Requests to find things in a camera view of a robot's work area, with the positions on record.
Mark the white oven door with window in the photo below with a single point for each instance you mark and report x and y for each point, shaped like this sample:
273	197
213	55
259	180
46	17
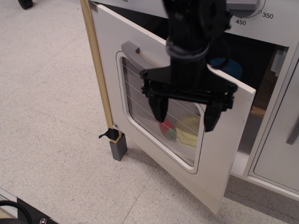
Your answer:
203	170

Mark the grey cabinet leg cap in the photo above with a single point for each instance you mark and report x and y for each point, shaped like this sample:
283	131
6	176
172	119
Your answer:
118	150

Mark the white right cabinet door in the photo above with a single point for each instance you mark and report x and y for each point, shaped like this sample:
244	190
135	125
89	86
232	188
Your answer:
278	162

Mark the grey temperature knob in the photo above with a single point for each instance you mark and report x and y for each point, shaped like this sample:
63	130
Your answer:
242	8

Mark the yellow scalloped plate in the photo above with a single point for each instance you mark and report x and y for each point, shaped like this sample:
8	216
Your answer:
187	129

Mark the grey oven door handle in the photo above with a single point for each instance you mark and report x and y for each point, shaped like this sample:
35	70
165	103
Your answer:
147	56

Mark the light wooden corner post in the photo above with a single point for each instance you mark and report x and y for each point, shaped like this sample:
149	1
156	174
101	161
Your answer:
89	25

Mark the black base plate with screw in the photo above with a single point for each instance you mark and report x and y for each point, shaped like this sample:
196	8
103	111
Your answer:
36	215

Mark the aluminium frame rail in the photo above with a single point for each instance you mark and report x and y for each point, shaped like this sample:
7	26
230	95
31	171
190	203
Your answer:
7	211

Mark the black caster wheel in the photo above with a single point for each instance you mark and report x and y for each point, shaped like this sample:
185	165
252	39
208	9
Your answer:
26	4

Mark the white toy kitchen cabinet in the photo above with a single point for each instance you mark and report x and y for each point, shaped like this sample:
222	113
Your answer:
264	44

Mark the grey right door handle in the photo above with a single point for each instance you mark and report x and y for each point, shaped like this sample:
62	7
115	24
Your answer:
294	133

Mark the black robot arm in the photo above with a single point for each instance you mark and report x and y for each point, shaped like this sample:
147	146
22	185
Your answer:
192	26

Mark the red toy chili pepper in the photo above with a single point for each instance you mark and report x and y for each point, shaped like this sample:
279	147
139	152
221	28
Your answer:
168	129

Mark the blue plastic bowl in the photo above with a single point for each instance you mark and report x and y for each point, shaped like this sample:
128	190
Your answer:
232	68

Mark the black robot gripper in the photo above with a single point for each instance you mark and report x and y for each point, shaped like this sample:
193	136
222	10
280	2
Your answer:
189	81

